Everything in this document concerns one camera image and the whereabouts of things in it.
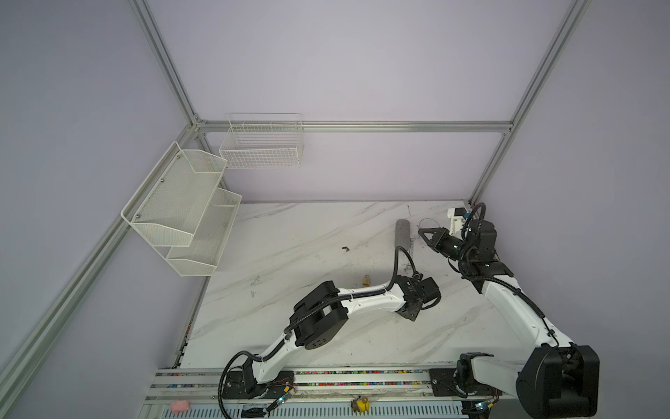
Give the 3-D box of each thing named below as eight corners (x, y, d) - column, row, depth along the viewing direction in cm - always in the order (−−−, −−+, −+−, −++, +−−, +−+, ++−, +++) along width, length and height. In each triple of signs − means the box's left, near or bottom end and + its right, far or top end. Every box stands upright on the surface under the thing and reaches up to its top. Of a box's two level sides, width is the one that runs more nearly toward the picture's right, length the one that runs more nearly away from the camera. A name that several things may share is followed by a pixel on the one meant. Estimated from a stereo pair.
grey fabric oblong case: (394, 248, 107) (396, 242, 104) (394, 223, 116) (396, 217, 113) (408, 250, 107) (410, 244, 104) (407, 225, 116) (409, 218, 112)
